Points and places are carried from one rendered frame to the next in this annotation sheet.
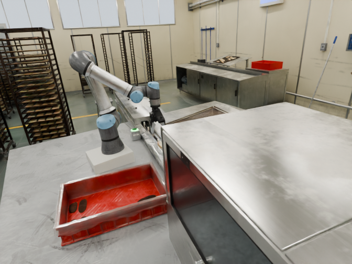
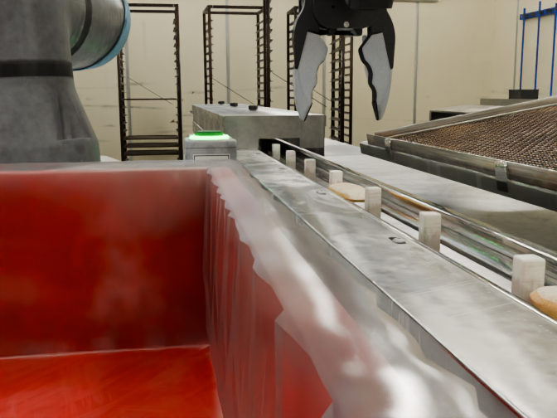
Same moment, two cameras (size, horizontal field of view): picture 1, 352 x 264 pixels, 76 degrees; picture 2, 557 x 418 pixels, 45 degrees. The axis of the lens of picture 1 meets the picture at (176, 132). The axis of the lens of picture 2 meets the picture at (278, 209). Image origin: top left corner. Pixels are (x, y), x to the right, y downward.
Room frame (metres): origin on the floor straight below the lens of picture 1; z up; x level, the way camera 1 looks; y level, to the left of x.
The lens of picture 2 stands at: (0.75, 0.05, 0.96)
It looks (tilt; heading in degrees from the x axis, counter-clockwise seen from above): 10 degrees down; 11
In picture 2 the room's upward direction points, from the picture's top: straight up
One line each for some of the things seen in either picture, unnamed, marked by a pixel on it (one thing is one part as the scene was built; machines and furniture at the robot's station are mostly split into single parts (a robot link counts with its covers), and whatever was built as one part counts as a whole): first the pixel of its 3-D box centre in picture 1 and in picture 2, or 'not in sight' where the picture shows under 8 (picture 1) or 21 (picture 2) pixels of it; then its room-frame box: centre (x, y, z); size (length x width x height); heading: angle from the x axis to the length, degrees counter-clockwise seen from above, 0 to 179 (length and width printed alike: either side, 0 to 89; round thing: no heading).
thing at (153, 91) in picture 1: (153, 90); not in sight; (1.52, 0.14, 1.24); 0.09 x 0.08 x 0.11; 92
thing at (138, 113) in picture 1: (130, 103); (236, 119); (2.50, 0.50, 0.89); 1.25 x 0.18 x 0.09; 21
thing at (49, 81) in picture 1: (41, 92); not in sight; (3.45, 2.02, 0.89); 0.60 x 0.59 x 1.78; 107
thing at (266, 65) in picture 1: (266, 65); not in sight; (4.72, -1.93, 0.93); 0.51 x 0.36 x 0.13; 25
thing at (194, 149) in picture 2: (135, 135); (211, 177); (1.68, 0.33, 0.84); 0.08 x 0.08 x 0.11; 21
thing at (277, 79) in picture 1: (264, 89); not in sight; (4.72, -1.93, 0.44); 0.70 x 0.55 x 0.87; 21
